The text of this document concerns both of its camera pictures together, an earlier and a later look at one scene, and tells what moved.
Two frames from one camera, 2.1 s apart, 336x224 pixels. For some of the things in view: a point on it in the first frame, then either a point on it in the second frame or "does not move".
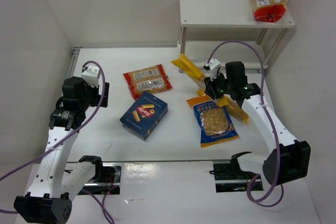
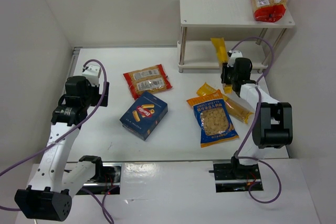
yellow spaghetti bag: x=184 y=63 → x=219 y=44
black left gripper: x=102 y=94 does not move
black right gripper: x=212 y=89 → x=226 y=74
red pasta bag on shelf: x=269 y=5 does not move
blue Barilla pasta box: x=144 y=116 does not move
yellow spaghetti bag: x=233 y=107 does not move
